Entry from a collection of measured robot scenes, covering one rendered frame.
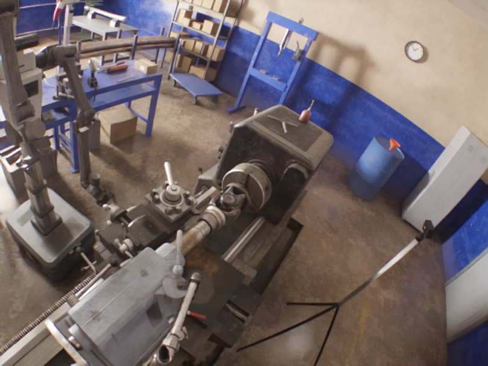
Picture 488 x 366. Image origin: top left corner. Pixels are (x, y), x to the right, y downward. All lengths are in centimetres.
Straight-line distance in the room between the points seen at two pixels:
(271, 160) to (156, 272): 87
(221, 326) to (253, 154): 91
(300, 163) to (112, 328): 112
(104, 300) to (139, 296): 11
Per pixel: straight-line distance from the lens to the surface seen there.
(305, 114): 176
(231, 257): 139
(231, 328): 119
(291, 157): 139
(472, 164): 448
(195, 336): 114
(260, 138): 143
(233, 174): 133
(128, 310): 85
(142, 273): 90
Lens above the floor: 196
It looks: 38 degrees down
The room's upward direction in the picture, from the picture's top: 25 degrees clockwise
